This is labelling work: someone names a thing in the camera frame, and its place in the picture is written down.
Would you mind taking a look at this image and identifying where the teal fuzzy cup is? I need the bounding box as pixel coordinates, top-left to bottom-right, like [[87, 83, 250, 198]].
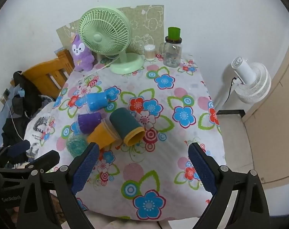
[[66, 134, 88, 158]]

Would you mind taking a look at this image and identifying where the blue fuzzy cup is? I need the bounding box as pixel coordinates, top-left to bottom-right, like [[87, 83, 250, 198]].
[[84, 92, 108, 113]]

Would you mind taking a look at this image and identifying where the purple fuzzy cup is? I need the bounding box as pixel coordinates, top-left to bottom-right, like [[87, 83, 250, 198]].
[[75, 112, 102, 134]]

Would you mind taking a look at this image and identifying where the orange fuzzy cup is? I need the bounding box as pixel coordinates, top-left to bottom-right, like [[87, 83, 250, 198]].
[[87, 119, 120, 149]]

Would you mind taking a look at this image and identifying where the dark teal yellow-rim cup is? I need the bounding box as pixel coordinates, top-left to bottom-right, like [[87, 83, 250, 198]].
[[109, 108, 145, 146]]

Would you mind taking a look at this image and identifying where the white printed t-shirt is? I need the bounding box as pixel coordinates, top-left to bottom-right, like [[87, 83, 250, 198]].
[[24, 102, 56, 161]]

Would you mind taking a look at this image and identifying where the pile of dark clothes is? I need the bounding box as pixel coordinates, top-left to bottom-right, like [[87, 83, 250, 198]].
[[1, 85, 54, 146]]

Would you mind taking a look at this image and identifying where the wooden chair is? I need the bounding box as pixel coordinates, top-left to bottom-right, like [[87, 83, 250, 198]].
[[10, 49, 74, 98]]

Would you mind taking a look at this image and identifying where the floral tablecloth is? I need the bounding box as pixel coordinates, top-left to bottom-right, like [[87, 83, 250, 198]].
[[23, 53, 226, 221]]

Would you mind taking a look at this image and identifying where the purple plush toy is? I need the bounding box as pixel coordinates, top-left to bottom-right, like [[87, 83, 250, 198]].
[[71, 34, 95, 72]]

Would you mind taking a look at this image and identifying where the white floor fan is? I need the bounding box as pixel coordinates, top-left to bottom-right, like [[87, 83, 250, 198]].
[[213, 56, 272, 111]]

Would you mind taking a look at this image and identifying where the green desk fan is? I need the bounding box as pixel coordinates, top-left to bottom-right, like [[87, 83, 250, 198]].
[[79, 7, 145, 74]]

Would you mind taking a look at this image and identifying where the small glass candle jar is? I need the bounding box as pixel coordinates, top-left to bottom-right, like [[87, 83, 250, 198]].
[[144, 44, 155, 61]]

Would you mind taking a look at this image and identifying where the glass jar green lid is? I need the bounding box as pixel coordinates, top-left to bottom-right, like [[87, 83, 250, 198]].
[[160, 27, 182, 68]]

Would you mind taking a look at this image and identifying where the beige patterned board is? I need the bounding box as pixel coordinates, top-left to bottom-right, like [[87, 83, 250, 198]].
[[56, 5, 165, 54]]

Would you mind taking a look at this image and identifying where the white cable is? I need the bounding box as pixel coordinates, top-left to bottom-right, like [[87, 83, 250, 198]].
[[5, 100, 25, 141]]

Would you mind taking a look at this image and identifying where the black fan power cable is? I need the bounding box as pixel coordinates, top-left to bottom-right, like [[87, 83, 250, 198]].
[[224, 77, 238, 106]]

